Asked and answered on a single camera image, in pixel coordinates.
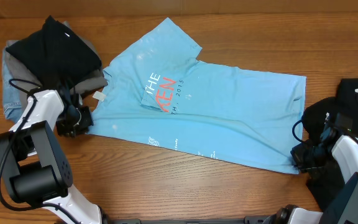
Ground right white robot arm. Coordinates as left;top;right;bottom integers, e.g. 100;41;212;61
262;113;358;224

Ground folded black garment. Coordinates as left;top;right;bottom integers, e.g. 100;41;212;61
6;16;102;89

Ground black garment pile right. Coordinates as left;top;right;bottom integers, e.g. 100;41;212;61
301;78;358;210

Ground folded blue jeans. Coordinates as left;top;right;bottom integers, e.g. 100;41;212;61
2;50;22;123

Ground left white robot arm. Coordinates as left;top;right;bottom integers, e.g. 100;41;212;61
0;90;108;224

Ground light blue printed t-shirt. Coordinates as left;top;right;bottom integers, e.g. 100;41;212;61
89;19;306;174

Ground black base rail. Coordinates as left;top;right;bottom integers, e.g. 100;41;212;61
108;215;268;224

